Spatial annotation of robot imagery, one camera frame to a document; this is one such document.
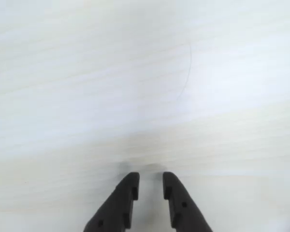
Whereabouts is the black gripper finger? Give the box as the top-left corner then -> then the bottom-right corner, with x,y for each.
162,171 -> 214,232
83,172 -> 140,232

